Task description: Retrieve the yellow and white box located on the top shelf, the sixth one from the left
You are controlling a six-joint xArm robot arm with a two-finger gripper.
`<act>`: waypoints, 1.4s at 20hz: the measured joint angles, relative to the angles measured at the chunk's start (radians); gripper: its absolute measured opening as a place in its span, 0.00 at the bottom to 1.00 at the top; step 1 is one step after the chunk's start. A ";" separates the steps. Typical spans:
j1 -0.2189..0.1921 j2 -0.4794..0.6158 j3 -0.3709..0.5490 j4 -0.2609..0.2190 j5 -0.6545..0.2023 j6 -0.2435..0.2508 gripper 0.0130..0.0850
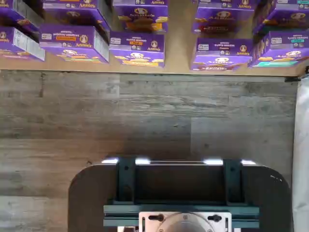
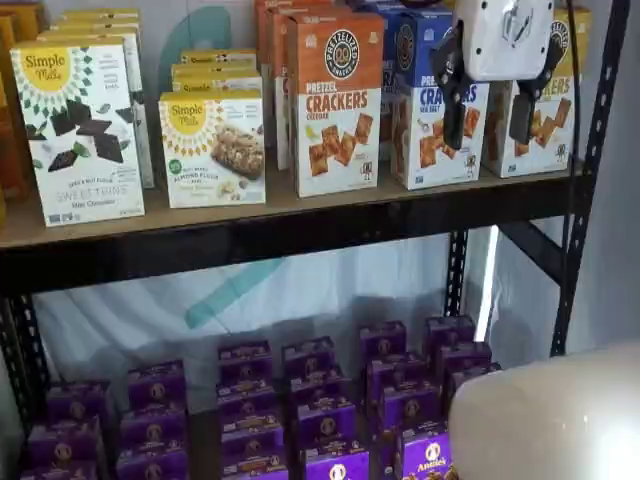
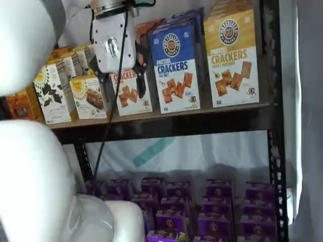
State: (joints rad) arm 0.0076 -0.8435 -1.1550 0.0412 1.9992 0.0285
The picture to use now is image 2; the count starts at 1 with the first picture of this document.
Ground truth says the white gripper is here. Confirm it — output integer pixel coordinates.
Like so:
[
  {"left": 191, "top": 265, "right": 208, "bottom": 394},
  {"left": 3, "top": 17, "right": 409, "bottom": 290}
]
[{"left": 430, "top": 0, "right": 571, "bottom": 150}]

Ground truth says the yellow pretzel crackers box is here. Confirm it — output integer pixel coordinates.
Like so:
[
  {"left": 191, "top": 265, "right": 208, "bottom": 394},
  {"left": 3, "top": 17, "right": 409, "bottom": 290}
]
[{"left": 482, "top": 5, "right": 595, "bottom": 180}]

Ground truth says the blue pretzel crackers box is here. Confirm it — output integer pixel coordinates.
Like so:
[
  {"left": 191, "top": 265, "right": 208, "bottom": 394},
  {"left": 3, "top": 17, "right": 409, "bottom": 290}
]
[
  {"left": 347, "top": 0, "right": 401, "bottom": 14},
  {"left": 387, "top": 9, "right": 492, "bottom": 192},
  {"left": 377, "top": 2, "right": 416, "bottom": 164}
]

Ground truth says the orange pretzel crackers box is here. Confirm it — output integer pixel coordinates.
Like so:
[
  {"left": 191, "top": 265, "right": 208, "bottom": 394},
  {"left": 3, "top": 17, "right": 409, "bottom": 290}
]
[
  {"left": 254, "top": 0, "right": 346, "bottom": 151},
  {"left": 287, "top": 10, "right": 385, "bottom": 199},
  {"left": 267, "top": 4, "right": 346, "bottom": 172}
]

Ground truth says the brown wooden shelf board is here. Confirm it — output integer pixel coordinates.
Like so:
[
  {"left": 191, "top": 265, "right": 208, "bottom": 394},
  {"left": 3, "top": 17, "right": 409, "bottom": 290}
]
[
  {"left": 14, "top": 319, "right": 501, "bottom": 480},
  {"left": 0, "top": 159, "right": 586, "bottom": 250}
]

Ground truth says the purple Annie's box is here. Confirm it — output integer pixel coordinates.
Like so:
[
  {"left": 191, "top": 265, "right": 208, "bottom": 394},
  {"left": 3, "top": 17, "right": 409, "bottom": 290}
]
[
  {"left": 367, "top": 357, "right": 426, "bottom": 396},
  {"left": 218, "top": 340, "right": 273, "bottom": 366},
  {"left": 222, "top": 437, "right": 286, "bottom": 469},
  {"left": 119, "top": 407, "right": 189, "bottom": 451},
  {"left": 282, "top": 337, "right": 336, "bottom": 376},
  {"left": 27, "top": 417, "right": 105, "bottom": 464},
  {"left": 304, "top": 447, "right": 371, "bottom": 480},
  {"left": 297, "top": 399, "right": 359, "bottom": 451},
  {"left": 424, "top": 315, "right": 476, "bottom": 351},
  {"left": 115, "top": 447, "right": 189, "bottom": 480},
  {"left": 219, "top": 412, "right": 281, "bottom": 444},
  {"left": 127, "top": 360, "right": 187, "bottom": 411},
  {"left": 218, "top": 359, "right": 274, "bottom": 391},
  {"left": 47, "top": 382, "right": 111, "bottom": 426},
  {"left": 359, "top": 322, "right": 407, "bottom": 359},
  {"left": 437, "top": 342, "right": 494, "bottom": 376},
  {"left": 289, "top": 374, "right": 351, "bottom": 409},
  {"left": 217, "top": 384, "right": 276, "bottom": 419},
  {"left": 222, "top": 462, "right": 291, "bottom": 480},
  {"left": 19, "top": 459, "right": 100, "bottom": 480},
  {"left": 382, "top": 384, "right": 449, "bottom": 431},
  {"left": 399, "top": 424, "right": 454, "bottom": 480}
]

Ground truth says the black metal shelf rack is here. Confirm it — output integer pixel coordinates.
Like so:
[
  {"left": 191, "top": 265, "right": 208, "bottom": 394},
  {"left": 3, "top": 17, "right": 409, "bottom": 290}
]
[{"left": 0, "top": 0, "right": 632, "bottom": 480}]

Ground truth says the Simple Mills almond bars box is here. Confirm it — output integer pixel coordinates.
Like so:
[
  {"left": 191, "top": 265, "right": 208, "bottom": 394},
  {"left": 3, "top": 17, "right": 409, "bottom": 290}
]
[
  {"left": 171, "top": 62, "right": 264, "bottom": 99},
  {"left": 158, "top": 92, "right": 267, "bottom": 209},
  {"left": 179, "top": 48, "right": 259, "bottom": 69}
]

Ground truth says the Simple Mills sweet thins box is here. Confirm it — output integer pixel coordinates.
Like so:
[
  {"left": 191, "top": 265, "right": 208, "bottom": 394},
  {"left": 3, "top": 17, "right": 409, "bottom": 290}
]
[
  {"left": 49, "top": 18, "right": 142, "bottom": 37},
  {"left": 36, "top": 27, "right": 156, "bottom": 190},
  {"left": 9, "top": 35, "right": 147, "bottom": 229},
  {"left": 62, "top": 7, "right": 141, "bottom": 24}
]

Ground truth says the orange brown snack box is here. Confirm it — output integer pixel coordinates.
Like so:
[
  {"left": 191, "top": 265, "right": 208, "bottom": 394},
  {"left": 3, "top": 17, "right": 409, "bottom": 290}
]
[
  {"left": 0, "top": 0, "right": 46, "bottom": 31},
  {"left": 0, "top": 14, "right": 34, "bottom": 226}
]

